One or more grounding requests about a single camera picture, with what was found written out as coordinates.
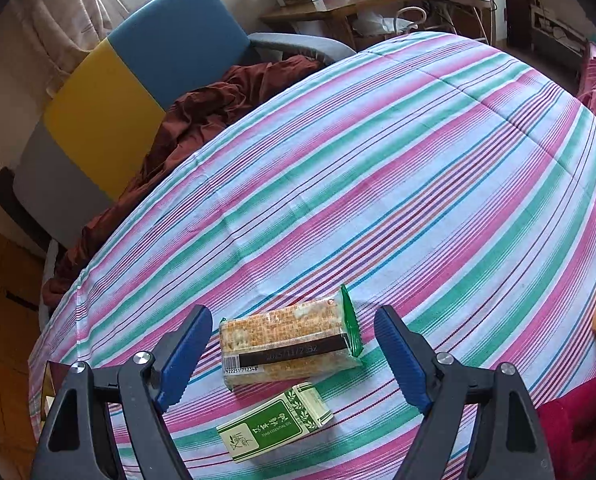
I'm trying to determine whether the cracker pack with barcode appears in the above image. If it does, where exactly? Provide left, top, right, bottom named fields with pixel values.
left=219, top=286, right=364, bottom=390

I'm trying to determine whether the gold tin box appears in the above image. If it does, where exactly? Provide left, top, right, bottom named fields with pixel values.
left=40, top=361, right=70, bottom=425

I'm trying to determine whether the wooden wardrobe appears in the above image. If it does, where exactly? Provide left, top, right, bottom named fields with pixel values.
left=0, top=233, right=42, bottom=479

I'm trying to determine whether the small green tea box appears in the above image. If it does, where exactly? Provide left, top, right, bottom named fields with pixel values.
left=217, top=382, right=334, bottom=463

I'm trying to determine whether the striped bed cover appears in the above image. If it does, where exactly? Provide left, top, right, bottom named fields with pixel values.
left=28, top=32, right=596, bottom=479

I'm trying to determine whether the black rolled mat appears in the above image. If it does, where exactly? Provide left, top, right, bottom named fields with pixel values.
left=0, top=167, right=52, bottom=252

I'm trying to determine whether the grey yellow blue armchair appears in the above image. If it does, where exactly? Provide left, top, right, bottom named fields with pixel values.
left=12, top=0, right=355, bottom=249

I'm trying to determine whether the dark red blanket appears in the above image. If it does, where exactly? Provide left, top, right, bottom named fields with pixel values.
left=42, top=54, right=325, bottom=312

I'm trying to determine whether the low wooden shelf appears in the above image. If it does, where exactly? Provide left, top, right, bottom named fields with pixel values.
left=531, top=4, right=588, bottom=70

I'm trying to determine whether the left beige curtain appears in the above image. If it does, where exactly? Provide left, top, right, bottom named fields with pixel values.
left=10, top=0, right=128, bottom=98

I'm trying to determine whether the metal folding stand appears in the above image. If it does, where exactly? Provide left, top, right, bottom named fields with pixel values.
left=425, top=0, right=496, bottom=47

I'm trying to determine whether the wooden desk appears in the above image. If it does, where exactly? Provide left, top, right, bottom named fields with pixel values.
left=260, top=0, right=423, bottom=49

